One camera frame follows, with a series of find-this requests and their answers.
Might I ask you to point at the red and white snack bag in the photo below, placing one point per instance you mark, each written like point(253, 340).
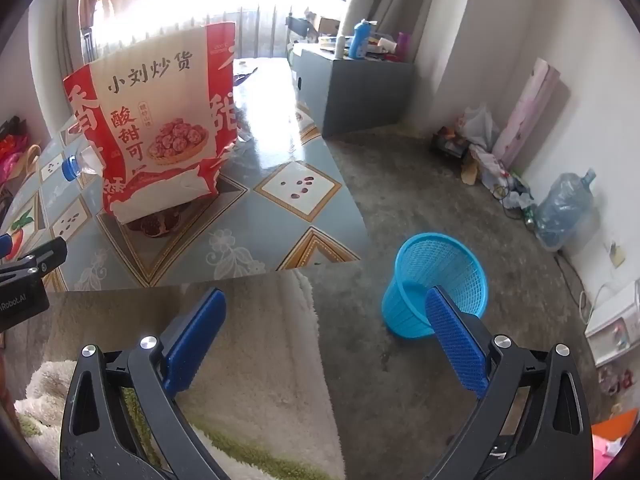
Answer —
point(160, 110)

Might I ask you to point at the orange box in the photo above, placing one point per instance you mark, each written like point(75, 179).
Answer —
point(612, 430)

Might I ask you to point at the white water dispenser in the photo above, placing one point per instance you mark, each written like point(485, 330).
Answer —
point(612, 325)

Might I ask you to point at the large clear water jug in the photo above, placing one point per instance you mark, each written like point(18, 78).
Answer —
point(565, 210)

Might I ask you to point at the cardboard box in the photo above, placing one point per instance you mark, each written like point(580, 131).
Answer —
point(325, 24)

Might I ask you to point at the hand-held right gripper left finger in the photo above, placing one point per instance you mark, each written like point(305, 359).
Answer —
point(195, 340)

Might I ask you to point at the white plastic bag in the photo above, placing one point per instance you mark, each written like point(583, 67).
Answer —
point(477, 125)

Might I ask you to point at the blue spray bottle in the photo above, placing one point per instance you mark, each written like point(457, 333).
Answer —
point(361, 40)

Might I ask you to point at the pink cup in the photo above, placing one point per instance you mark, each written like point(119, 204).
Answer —
point(405, 47)

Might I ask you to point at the red gift bag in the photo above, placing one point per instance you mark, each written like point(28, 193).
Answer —
point(10, 150)

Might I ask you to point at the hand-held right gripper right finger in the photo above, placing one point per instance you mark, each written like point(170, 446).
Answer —
point(455, 345)

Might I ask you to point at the pile of plastic litter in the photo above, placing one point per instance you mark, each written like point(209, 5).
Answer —
point(505, 180)

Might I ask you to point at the heap of small colourful items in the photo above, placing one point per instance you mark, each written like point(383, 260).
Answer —
point(617, 380)

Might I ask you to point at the cardboard piece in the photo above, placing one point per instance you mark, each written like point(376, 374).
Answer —
point(471, 172)

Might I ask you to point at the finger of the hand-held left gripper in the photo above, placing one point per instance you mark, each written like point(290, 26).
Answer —
point(45, 257)
point(5, 247)

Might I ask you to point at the clear plastic bottle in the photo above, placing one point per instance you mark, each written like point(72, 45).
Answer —
point(82, 162)

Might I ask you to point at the beige curtain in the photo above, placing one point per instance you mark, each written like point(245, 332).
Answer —
point(395, 0)

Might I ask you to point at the black box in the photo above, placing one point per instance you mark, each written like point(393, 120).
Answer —
point(450, 147)

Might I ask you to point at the blue mesh wastebasket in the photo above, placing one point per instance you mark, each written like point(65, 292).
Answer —
point(420, 275)

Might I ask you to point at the grey cabinet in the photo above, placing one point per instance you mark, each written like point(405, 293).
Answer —
point(360, 90)

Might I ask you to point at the small white bottle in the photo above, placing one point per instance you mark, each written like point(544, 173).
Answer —
point(340, 47)

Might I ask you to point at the metal balcony railing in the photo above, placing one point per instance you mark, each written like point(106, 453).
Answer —
point(265, 30)

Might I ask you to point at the white fluffy blanket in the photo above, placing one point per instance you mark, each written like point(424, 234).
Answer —
point(260, 360)

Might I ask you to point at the pink rolled mat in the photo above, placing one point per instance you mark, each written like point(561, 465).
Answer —
point(530, 110)

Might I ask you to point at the black chair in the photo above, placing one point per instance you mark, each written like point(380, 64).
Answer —
point(297, 27)

